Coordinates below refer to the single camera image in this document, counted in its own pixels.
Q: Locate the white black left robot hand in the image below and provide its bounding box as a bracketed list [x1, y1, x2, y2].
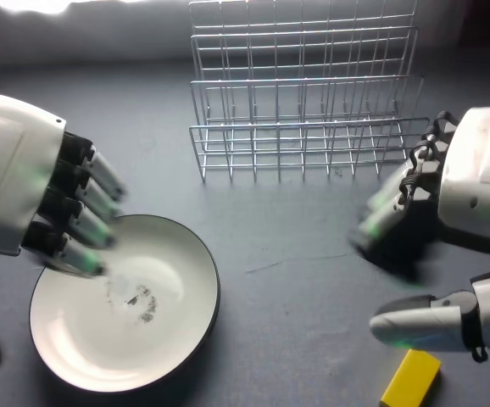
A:
[0, 91, 127, 376]

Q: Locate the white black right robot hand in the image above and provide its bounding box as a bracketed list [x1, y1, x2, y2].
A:
[348, 105, 490, 362]

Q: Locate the yellow rectangular block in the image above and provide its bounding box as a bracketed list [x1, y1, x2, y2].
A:
[379, 348, 443, 407]

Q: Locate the silver wire plate rack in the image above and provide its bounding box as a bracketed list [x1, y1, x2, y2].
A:
[187, 0, 431, 183]

